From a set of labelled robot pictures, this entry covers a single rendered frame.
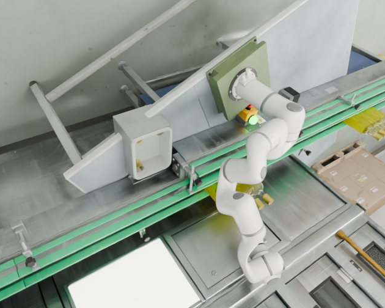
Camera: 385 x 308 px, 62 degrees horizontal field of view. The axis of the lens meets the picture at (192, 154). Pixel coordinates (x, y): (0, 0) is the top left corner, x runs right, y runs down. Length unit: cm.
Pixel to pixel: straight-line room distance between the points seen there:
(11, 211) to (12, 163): 32
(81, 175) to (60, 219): 18
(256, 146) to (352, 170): 460
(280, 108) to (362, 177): 440
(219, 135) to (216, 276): 61
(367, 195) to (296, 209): 365
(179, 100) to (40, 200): 83
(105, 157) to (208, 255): 59
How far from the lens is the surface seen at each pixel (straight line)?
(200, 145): 144
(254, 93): 130
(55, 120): 160
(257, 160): 102
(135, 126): 125
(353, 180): 544
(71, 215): 135
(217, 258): 143
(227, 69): 131
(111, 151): 130
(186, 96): 133
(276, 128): 114
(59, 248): 130
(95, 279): 140
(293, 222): 167
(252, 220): 107
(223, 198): 108
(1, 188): 183
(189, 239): 146
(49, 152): 192
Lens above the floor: 164
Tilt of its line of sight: 34 degrees down
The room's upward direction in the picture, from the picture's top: 137 degrees clockwise
